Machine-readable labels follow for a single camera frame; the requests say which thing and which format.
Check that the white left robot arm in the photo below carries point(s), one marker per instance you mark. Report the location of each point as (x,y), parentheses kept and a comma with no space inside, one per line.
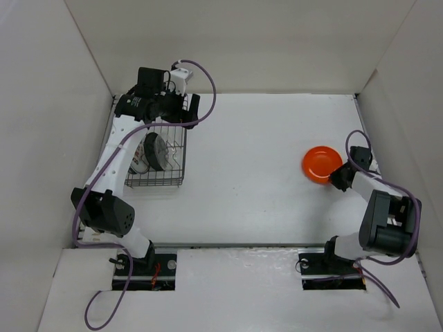
(102,218)

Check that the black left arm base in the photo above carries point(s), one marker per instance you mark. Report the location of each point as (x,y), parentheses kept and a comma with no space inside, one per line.
(155,272)

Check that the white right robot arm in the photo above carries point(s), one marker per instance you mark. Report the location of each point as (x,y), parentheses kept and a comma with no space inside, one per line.
(390,224)

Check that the orange plate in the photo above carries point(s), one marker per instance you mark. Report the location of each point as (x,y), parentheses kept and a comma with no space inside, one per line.
(320,162)

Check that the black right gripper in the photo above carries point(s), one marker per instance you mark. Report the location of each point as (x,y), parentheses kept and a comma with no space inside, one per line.
(335,180)

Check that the dark wire dish rack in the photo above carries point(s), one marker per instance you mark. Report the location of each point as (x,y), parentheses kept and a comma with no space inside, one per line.
(174,173)

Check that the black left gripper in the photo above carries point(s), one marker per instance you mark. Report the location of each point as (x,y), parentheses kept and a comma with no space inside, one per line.
(180,115)

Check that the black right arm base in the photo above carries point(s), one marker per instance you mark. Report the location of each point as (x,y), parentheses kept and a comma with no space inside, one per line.
(322,270)

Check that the black plate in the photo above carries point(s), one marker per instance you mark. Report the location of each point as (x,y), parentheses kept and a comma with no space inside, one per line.
(156,151)

